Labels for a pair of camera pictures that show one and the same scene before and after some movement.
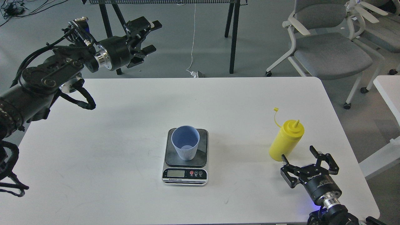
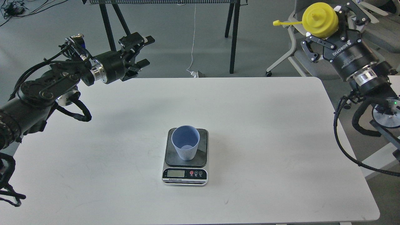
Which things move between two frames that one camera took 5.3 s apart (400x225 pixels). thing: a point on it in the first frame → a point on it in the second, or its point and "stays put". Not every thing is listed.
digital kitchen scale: (177, 171) stays put
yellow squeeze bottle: (291, 132) → (320, 20)
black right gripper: (320, 185) → (347, 52)
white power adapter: (194, 74) stays put
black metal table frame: (234, 7) stays put
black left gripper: (115, 52) → (112, 66)
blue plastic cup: (185, 139) stays put
